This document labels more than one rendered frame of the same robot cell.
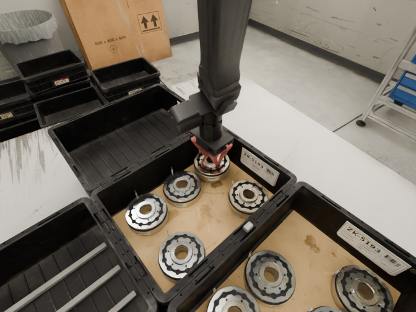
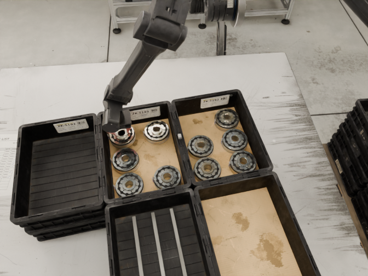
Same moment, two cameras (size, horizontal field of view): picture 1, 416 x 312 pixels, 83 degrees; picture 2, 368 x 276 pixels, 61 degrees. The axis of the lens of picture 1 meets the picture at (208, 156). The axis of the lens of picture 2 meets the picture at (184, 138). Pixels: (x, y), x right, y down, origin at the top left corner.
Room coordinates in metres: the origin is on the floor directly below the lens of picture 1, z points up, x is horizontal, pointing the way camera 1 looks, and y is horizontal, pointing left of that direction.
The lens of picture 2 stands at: (-0.12, 0.48, 1.90)
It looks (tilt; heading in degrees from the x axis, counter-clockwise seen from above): 56 degrees down; 299
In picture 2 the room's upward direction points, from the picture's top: straight up
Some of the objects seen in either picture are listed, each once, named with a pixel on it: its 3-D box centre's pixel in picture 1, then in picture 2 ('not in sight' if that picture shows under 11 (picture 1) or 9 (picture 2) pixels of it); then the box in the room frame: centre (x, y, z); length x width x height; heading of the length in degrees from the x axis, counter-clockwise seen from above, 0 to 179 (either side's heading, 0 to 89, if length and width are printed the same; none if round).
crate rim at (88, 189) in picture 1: (132, 127); (58, 163); (0.55, 0.23, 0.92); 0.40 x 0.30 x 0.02; 132
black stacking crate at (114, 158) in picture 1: (136, 140); (63, 170); (0.55, 0.23, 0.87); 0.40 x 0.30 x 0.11; 132
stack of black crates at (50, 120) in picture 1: (80, 124); not in sight; (1.29, 0.90, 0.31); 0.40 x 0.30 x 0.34; 124
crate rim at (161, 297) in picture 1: (197, 188); (141, 148); (0.32, 0.03, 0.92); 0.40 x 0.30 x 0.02; 132
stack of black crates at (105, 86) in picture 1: (132, 99); not in sight; (1.52, 0.57, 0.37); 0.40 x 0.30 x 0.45; 124
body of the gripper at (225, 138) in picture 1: (210, 128); (115, 115); (0.45, -0.01, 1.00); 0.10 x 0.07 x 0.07; 41
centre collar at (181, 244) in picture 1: (181, 252); (167, 176); (0.19, 0.06, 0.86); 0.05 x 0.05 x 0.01
